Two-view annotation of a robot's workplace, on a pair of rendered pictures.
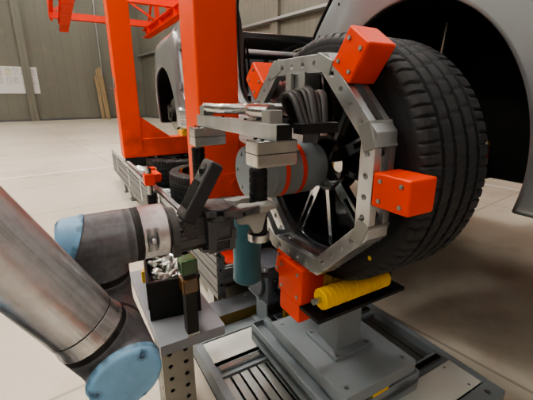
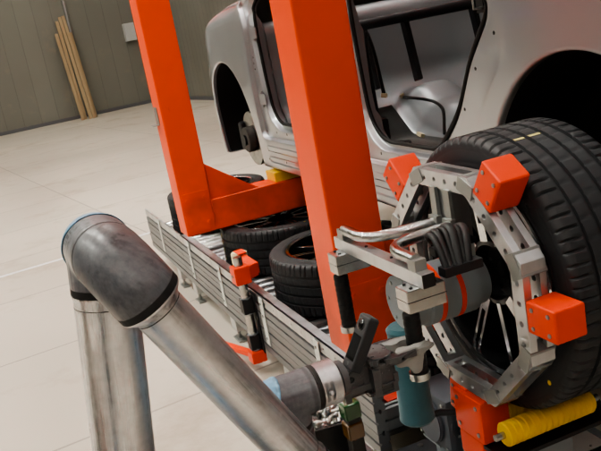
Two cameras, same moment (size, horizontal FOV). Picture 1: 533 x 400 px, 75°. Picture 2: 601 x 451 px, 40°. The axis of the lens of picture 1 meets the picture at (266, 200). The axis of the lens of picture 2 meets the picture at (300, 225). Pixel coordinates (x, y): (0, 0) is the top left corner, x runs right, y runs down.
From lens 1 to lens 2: 1.03 m
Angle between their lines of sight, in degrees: 10
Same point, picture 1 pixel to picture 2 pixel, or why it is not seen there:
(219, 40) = (341, 118)
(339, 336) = not seen: outside the picture
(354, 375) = not seen: outside the picture
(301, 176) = (460, 300)
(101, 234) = (293, 392)
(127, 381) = not seen: outside the picture
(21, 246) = (275, 408)
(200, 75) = (323, 166)
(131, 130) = (193, 190)
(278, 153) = (427, 297)
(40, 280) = (285, 428)
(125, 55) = (172, 72)
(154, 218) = (329, 373)
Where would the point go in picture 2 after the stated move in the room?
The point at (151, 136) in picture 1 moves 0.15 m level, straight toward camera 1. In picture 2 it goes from (226, 193) to (229, 199)
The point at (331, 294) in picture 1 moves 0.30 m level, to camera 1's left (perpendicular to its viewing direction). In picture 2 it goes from (515, 427) to (384, 438)
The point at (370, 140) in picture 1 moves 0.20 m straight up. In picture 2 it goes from (516, 271) to (505, 174)
